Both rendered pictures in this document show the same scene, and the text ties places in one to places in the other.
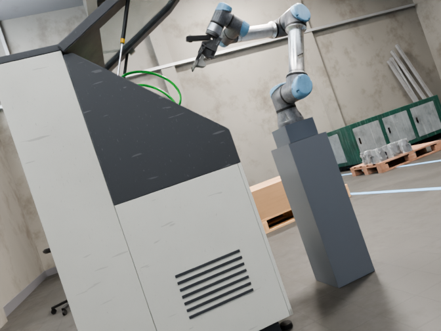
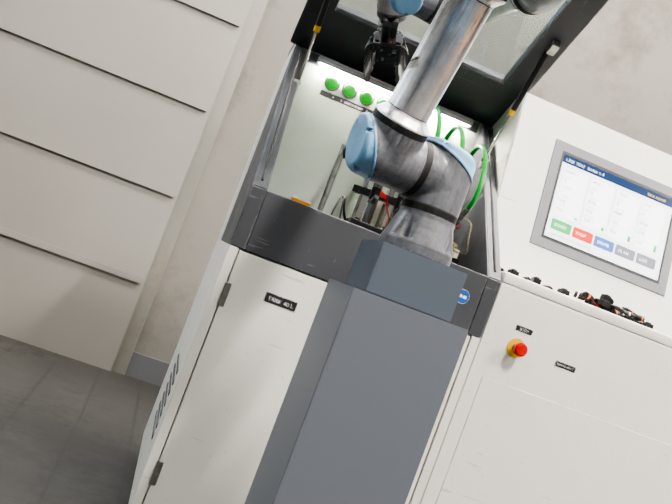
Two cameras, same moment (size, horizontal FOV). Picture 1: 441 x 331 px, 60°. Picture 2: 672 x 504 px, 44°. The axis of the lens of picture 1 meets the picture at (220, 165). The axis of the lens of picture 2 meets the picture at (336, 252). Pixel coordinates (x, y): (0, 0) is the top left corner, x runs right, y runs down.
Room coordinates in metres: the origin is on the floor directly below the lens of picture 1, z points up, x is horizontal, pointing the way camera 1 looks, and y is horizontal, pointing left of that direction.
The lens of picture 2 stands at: (2.16, -2.12, 0.80)
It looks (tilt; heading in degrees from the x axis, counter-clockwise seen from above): 2 degrees up; 95
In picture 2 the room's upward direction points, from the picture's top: 21 degrees clockwise
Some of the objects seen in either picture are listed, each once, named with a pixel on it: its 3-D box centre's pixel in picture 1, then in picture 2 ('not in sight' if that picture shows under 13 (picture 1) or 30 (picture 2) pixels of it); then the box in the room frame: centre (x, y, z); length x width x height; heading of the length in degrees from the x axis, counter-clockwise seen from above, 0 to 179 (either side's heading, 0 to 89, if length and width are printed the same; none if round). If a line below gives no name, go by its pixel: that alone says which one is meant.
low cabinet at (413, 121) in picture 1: (369, 138); not in sight; (8.03, -3.16, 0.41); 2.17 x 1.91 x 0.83; 107
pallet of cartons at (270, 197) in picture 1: (283, 197); not in sight; (4.68, -0.60, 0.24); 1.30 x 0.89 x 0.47; 111
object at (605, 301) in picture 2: not in sight; (614, 307); (2.73, 0.30, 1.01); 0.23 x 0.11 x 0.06; 15
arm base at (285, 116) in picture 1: (288, 116); (421, 232); (2.15, -0.46, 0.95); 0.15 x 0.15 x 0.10
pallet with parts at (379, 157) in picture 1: (392, 152); not in sight; (6.04, -2.64, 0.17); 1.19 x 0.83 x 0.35; 107
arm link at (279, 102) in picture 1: (282, 96); (438, 176); (2.14, -0.46, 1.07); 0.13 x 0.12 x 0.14; 28
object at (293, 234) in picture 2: not in sight; (368, 263); (2.05, 0.02, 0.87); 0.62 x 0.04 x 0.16; 15
